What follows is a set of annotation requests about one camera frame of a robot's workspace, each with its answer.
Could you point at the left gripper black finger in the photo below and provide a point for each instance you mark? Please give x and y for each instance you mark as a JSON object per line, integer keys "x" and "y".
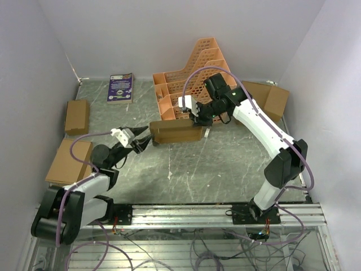
{"x": 134, "y": 132}
{"x": 146, "y": 140}

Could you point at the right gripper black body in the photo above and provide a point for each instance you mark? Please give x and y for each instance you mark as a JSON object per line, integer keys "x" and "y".
{"x": 207, "y": 112}

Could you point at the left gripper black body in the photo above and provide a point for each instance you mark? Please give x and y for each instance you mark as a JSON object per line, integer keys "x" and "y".
{"x": 134, "y": 145}

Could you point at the cardboard box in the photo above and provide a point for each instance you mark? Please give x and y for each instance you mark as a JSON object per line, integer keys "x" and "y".
{"x": 64, "y": 169}
{"x": 77, "y": 118}
{"x": 271, "y": 99}
{"x": 175, "y": 131}

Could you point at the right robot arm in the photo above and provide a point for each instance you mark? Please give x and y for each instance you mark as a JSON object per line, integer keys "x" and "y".
{"x": 287, "y": 155}

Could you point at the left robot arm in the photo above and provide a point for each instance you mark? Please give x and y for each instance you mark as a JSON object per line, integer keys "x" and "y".
{"x": 65, "y": 210}

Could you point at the purple book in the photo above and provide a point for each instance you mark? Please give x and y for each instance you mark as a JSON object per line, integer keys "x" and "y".
{"x": 120, "y": 89}

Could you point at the peach plastic file organizer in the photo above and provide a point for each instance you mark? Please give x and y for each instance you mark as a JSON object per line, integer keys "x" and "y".
{"x": 169, "y": 85}

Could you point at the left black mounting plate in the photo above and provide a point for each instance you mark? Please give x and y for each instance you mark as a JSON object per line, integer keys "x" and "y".
{"x": 118, "y": 214}

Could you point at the black mounting plate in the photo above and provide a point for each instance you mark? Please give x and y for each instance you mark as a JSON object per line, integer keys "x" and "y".
{"x": 118, "y": 214}
{"x": 242, "y": 215}

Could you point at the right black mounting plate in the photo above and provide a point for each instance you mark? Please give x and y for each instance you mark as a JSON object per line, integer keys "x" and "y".
{"x": 242, "y": 215}

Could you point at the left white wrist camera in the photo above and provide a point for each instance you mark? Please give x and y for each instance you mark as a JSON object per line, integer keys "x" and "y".
{"x": 124, "y": 135}

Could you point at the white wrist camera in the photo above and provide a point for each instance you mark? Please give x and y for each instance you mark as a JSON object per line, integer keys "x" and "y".
{"x": 124, "y": 135}
{"x": 188, "y": 104}

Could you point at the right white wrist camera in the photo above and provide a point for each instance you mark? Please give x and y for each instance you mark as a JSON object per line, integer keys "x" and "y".
{"x": 188, "y": 104}

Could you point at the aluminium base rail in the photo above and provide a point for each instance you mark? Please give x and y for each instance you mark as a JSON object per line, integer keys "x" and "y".
{"x": 214, "y": 216}

